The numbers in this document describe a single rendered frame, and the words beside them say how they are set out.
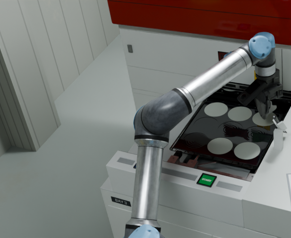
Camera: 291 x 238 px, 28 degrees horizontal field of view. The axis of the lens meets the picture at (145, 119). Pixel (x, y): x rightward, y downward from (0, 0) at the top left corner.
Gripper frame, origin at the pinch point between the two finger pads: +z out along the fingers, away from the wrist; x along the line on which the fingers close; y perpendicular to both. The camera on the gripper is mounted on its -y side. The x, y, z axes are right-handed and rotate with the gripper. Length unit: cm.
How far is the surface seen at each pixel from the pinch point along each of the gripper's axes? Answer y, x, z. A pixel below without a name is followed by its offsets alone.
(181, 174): -40.1, -5.8, 3.6
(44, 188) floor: -74, 129, 99
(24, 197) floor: -87, 129, 99
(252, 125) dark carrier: 0.0, 7.7, 9.0
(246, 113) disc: 2.9, 15.5, 9.0
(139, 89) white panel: -22, 69, 15
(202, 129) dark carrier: -17.3, 17.9, 9.1
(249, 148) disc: -9.0, -3.5, 9.0
